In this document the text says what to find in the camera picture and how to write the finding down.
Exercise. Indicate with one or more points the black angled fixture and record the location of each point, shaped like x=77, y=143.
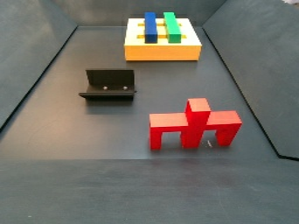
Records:
x=109, y=84

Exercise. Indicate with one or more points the yellow slotted board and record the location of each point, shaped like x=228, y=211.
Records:
x=137, y=50

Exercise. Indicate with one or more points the red three-legged block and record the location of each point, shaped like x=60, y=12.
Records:
x=192, y=122

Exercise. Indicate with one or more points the green rectangular bar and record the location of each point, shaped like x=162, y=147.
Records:
x=172, y=28

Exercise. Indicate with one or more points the blue rectangular bar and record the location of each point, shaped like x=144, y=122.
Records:
x=149, y=28

